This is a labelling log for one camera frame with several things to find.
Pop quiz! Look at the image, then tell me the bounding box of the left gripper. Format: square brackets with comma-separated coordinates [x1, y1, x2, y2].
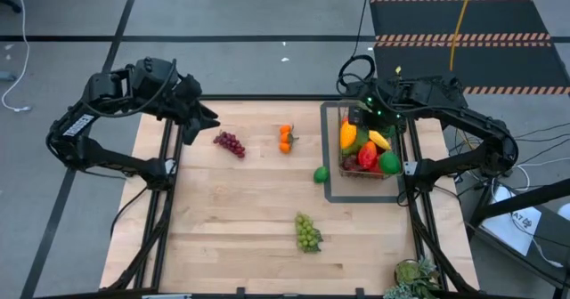
[171, 74, 221, 147]

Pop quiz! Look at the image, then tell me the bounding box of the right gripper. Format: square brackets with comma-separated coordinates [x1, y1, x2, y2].
[348, 78, 424, 133]

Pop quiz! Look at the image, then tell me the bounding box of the yellow toy banana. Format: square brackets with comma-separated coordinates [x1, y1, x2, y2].
[368, 129, 393, 151]

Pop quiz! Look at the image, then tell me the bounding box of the green toy cucumber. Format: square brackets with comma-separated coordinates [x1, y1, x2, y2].
[355, 125, 371, 147]

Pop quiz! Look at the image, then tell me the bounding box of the yellow orange toy mango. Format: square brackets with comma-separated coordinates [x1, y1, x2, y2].
[339, 120, 358, 150]

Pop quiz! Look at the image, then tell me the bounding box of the purple toy grape bunch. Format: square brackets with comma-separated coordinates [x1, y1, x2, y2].
[212, 130, 247, 158]

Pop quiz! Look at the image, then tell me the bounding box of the red orange toy mango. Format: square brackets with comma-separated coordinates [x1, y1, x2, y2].
[357, 141, 379, 170]

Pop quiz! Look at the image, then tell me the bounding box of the large green toy lime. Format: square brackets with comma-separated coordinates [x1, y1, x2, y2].
[379, 151, 403, 175]

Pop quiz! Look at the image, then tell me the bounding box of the dark red toy apple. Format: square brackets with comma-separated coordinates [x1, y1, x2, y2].
[340, 154, 362, 173]

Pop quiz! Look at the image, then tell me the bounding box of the orange toy tangerine sprig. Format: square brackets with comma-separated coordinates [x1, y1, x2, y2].
[279, 124, 300, 155]

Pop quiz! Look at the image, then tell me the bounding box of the green toy grape bunch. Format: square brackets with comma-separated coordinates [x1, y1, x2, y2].
[294, 212, 324, 254]

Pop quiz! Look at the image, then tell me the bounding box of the grey black-bordered placemat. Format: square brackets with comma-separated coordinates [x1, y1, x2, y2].
[319, 100, 408, 204]

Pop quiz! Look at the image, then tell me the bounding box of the black computer case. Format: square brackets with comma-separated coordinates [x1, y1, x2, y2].
[345, 74, 469, 113]

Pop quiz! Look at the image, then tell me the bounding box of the black hazard-striped floor mat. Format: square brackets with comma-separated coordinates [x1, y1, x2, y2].
[369, 0, 570, 96]

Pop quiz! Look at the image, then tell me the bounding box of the potted succulent plant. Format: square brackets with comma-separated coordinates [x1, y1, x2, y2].
[382, 256, 443, 299]

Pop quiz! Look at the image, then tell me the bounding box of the black side stand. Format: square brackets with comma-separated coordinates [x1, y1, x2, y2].
[467, 177, 570, 291]

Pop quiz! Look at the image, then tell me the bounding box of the white label sheet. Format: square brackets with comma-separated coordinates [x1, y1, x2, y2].
[480, 205, 542, 256]

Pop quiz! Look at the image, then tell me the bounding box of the copper wire basket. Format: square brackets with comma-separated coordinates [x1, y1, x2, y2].
[337, 101, 405, 180]

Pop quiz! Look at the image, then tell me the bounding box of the black hanging cable coil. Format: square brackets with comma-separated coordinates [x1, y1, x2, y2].
[338, 0, 377, 88]

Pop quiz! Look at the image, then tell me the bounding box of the black aluminium table frame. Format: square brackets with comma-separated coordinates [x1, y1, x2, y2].
[106, 93, 481, 299]

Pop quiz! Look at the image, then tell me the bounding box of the yellow hanging cable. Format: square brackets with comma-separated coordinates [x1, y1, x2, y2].
[448, 0, 476, 72]

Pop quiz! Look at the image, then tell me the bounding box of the white floor cable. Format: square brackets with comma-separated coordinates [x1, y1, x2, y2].
[0, 0, 32, 113]

